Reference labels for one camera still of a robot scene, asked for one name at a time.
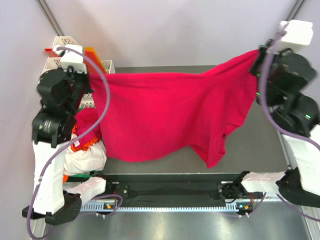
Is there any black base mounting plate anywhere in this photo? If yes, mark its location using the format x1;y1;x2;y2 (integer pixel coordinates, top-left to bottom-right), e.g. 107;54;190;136
104;173;266;208

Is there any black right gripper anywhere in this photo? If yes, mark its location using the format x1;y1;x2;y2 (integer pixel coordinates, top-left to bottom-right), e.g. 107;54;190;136
246;38;289;105

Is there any orange t-shirt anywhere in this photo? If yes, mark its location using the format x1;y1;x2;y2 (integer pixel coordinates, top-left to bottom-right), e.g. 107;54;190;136
62;132;100;184

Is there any slotted cable duct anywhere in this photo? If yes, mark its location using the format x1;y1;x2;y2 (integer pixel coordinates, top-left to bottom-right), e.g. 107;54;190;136
80;201;252;213

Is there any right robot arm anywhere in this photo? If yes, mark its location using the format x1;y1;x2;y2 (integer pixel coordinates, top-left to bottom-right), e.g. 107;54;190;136
233;42;320;208

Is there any white perforated file rack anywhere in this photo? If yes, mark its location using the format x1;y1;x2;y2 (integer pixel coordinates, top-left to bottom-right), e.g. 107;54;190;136
43;36;116;109

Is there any white t-shirt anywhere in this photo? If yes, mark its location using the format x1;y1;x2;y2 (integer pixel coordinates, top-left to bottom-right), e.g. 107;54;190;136
63;137;107;176

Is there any green plastic bin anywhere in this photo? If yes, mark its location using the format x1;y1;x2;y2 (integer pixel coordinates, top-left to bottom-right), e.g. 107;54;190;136
63;107;102;182

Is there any red t-shirt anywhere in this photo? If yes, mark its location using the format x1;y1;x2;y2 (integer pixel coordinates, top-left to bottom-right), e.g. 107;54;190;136
89;50;259;168
71;107;102;152

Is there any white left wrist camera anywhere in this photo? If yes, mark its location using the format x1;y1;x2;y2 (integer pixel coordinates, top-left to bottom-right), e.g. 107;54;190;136
53;44;88;74

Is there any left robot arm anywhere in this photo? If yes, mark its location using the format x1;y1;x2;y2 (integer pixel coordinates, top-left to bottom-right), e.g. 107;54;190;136
22;66;114;226

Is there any red orange folder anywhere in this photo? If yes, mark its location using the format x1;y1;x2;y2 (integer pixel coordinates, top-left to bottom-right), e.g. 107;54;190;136
42;47;107;73

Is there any red t-shirt in bin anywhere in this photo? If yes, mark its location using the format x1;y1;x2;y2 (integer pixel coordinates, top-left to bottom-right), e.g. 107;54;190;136
71;107;102;152

